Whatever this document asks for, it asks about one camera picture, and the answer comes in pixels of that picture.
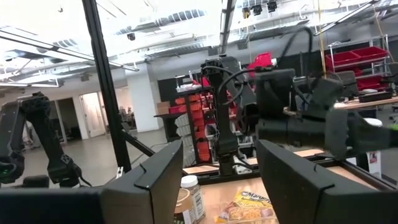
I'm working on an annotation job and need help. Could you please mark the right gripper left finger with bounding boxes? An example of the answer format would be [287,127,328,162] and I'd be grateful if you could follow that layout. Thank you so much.
[99,139,185,224]

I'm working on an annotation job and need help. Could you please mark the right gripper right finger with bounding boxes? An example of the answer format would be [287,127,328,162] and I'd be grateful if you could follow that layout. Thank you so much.
[256,139,398,224]

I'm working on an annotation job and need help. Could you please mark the white-lid spice jar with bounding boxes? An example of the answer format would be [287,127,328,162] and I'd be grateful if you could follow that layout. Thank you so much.
[180,174,206,222]

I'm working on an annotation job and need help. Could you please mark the yellow ramen packet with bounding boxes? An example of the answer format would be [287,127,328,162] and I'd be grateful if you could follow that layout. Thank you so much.
[213,190,280,224]

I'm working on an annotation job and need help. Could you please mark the wooden background table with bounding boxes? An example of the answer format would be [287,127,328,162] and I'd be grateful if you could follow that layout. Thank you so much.
[333,95,398,110]

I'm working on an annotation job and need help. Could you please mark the metal rack with red bins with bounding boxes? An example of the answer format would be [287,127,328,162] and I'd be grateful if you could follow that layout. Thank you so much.
[325,34,393,91]

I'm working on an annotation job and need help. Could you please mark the orange parts drawer cabinet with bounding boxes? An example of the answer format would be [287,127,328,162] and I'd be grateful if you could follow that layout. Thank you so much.
[169,93,215,164]

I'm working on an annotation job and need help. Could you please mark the cardboard box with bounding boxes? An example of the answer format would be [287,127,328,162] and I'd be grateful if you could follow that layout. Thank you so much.
[156,101,171,115]

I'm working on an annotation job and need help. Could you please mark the red plastic crate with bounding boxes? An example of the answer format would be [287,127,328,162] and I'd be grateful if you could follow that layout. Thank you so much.
[248,52,274,70]

